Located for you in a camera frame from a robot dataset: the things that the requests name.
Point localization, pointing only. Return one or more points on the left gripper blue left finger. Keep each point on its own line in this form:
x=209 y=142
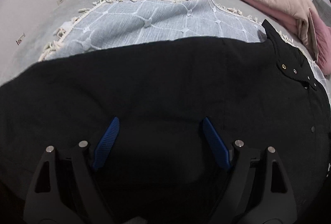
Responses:
x=105 y=144

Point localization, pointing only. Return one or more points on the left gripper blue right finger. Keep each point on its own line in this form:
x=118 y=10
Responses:
x=219 y=142

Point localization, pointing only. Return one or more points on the large black garment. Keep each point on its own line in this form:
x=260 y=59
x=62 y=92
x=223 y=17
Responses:
x=195 y=130

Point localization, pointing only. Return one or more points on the grey bed sheet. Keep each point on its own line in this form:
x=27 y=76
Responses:
x=67 y=12

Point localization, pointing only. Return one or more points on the light blue tasselled blanket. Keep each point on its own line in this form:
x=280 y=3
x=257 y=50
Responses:
x=115 y=23

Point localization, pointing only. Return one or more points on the grey upholstered headboard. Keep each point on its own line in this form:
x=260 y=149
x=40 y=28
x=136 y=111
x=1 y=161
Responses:
x=323 y=9

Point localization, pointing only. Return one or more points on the white wall socket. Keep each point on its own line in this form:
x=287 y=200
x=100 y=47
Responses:
x=60 y=1

